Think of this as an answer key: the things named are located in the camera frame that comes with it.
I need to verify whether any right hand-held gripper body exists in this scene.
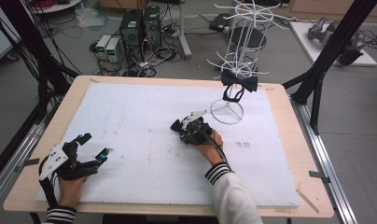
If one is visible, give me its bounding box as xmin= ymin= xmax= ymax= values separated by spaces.
xmin=177 ymin=109 xmax=216 ymax=146

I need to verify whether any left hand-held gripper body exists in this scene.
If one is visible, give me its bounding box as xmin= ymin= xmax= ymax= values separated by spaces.
xmin=37 ymin=141 xmax=100 ymax=182

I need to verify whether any white wire display rack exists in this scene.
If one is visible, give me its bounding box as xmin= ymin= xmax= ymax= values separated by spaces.
xmin=206 ymin=0 xmax=297 ymax=125

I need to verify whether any navy bow tie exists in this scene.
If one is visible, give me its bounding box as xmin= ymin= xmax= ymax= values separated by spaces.
xmin=220 ymin=68 xmax=259 ymax=104

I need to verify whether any person's right hand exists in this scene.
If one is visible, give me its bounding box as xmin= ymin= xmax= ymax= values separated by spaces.
xmin=196 ymin=130 xmax=225 ymax=166

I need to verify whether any person's left hand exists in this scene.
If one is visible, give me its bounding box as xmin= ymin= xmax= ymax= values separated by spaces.
xmin=56 ymin=175 xmax=89 ymax=209

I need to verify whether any grey metal clamp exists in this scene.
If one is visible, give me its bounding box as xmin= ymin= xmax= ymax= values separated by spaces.
xmin=308 ymin=170 xmax=331 ymax=185
xmin=14 ymin=158 xmax=41 ymax=174

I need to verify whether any white foam mat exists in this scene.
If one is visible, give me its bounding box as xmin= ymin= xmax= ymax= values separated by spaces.
xmin=35 ymin=82 xmax=301 ymax=209

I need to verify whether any grey table leg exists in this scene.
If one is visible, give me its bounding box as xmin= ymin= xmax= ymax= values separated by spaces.
xmin=176 ymin=0 xmax=192 ymax=60

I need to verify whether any white power supply unit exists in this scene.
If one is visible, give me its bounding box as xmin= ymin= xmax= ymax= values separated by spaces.
xmin=95 ymin=34 xmax=112 ymax=54
xmin=105 ymin=36 xmax=124 ymax=63

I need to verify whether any slim black computer tower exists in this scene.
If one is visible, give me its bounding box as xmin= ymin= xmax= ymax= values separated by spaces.
xmin=143 ymin=5 xmax=162 ymax=50

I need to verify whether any large black computer tower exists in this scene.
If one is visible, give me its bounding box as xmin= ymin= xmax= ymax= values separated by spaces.
xmin=119 ymin=8 xmax=145 ymax=63

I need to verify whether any flat black device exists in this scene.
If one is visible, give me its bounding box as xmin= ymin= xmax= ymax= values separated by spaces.
xmin=209 ymin=12 xmax=231 ymax=33

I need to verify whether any black round stool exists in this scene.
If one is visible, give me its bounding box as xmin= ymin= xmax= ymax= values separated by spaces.
xmin=228 ymin=26 xmax=268 ymax=53

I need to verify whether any wooden table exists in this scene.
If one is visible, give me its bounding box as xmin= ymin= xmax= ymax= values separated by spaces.
xmin=3 ymin=75 xmax=335 ymax=218

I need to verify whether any clear plastic bag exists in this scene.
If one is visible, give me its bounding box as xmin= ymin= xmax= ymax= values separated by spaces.
xmin=75 ymin=7 xmax=110 ymax=30

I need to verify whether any white cabinet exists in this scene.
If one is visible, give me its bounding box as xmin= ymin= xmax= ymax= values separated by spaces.
xmin=0 ymin=0 xmax=21 ymax=63

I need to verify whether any thin wooden stick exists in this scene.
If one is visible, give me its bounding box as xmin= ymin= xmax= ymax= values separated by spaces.
xmin=296 ymin=188 xmax=320 ymax=215

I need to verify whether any round white table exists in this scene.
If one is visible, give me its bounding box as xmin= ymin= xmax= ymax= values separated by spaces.
xmin=31 ymin=0 xmax=82 ymax=15

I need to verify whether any white floor board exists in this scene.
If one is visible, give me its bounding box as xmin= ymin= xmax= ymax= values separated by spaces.
xmin=289 ymin=21 xmax=377 ymax=67

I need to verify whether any left hand-held gripper black cable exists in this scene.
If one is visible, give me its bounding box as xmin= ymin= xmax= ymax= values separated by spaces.
xmin=37 ymin=155 xmax=60 ymax=209

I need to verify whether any aluminium rail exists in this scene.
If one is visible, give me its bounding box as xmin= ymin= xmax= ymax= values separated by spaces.
xmin=290 ymin=96 xmax=359 ymax=224
xmin=0 ymin=122 xmax=47 ymax=204

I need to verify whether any tangle of floor cables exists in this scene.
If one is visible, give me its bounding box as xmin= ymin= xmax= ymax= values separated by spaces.
xmin=89 ymin=40 xmax=184 ymax=78

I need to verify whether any black metal frame post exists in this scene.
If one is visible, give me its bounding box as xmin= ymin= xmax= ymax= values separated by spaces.
xmin=283 ymin=0 xmax=377 ymax=136
xmin=0 ymin=0 xmax=81 ymax=125

